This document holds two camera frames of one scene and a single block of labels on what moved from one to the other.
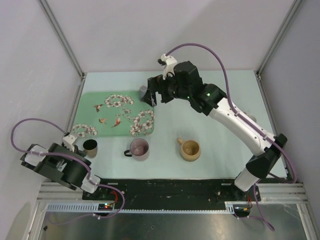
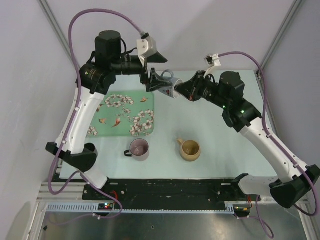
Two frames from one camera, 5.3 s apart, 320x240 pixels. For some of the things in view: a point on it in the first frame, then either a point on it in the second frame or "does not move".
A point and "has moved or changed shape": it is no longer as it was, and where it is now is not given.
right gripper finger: (166, 96) to (187, 88)
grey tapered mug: (142, 90) has moved or changed shape
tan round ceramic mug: (190, 150) does not move
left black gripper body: (75, 148) to (129, 66)
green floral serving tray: (113, 114) does not move
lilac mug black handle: (139, 150) does not move
